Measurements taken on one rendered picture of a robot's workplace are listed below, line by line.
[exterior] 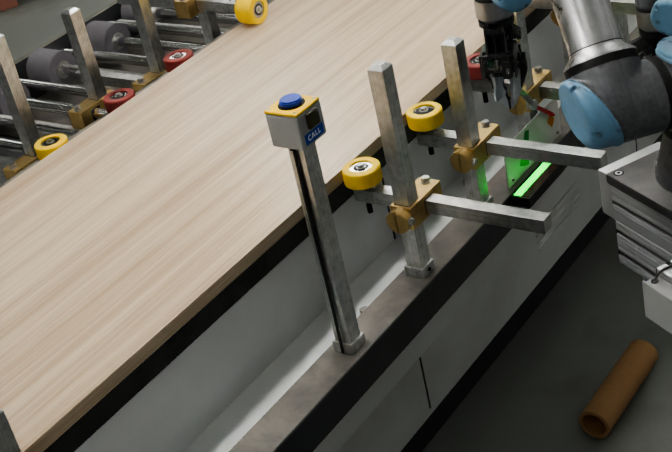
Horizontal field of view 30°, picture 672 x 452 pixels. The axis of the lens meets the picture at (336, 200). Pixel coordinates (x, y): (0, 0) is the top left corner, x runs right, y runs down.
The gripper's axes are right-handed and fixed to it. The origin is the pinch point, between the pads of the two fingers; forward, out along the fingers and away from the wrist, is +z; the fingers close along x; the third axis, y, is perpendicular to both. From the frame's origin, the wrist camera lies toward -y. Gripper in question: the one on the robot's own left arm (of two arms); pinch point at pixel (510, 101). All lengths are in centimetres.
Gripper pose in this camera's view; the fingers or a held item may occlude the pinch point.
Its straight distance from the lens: 262.1
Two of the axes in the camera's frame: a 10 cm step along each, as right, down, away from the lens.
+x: 9.5, -0.4, -3.2
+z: 2.0, 8.5, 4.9
